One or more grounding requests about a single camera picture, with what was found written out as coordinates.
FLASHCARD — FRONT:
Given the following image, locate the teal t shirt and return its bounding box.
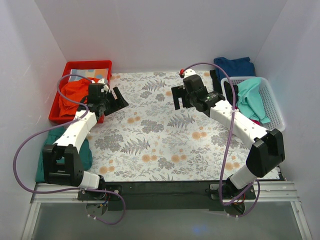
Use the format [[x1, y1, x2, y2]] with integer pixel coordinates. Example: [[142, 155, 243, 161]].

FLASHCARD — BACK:
[[236, 77, 270, 124]]

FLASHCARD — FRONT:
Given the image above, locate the floral table mat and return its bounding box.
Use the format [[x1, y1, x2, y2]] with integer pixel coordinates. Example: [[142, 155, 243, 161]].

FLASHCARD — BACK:
[[87, 72, 249, 182]]

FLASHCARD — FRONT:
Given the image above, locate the black folded t shirt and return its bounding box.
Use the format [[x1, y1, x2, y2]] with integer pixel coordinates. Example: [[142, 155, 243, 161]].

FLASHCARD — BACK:
[[209, 70, 223, 94]]

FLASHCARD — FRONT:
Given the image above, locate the patterned folded cloth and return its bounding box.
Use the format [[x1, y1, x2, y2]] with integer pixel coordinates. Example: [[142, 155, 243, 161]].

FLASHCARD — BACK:
[[68, 68, 112, 83]]

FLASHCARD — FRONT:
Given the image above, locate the black t shirt in basket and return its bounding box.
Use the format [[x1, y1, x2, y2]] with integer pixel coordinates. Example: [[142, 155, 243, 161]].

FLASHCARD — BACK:
[[223, 81, 239, 105]]

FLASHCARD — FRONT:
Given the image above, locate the white plastic basket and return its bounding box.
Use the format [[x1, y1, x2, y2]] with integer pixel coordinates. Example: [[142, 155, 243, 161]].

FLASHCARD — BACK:
[[220, 76, 286, 132]]

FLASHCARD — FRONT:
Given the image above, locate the aluminium frame rail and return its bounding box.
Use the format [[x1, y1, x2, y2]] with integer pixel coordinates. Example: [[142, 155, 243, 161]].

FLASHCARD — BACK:
[[30, 181, 300, 203]]

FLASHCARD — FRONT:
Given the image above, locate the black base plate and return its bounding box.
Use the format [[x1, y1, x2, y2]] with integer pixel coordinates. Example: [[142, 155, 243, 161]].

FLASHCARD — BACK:
[[77, 180, 257, 212]]

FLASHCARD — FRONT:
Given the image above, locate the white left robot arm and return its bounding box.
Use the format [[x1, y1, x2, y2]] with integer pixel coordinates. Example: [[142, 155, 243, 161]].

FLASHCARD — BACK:
[[42, 78, 129, 200]]

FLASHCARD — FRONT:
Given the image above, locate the magenta t shirt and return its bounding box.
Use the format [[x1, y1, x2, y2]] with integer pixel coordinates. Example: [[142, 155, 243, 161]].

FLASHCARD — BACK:
[[251, 119, 261, 126]]

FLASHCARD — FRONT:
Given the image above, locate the orange t shirt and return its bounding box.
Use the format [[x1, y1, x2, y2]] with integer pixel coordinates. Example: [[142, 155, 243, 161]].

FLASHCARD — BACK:
[[58, 78, 90, 117]]

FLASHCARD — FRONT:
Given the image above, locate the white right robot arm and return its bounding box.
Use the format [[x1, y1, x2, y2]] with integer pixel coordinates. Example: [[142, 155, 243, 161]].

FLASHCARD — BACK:
[[171, 69, 285, 199]]

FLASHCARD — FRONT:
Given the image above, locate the green t shirt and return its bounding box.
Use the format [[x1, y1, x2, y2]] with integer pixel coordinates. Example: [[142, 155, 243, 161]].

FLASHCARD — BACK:
[[35, 126, 93, 183]]

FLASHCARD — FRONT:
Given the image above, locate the dark blue t shirt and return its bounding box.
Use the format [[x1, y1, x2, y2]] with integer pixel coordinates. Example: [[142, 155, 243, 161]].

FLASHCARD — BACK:
[[213, 56, 256, 77]]

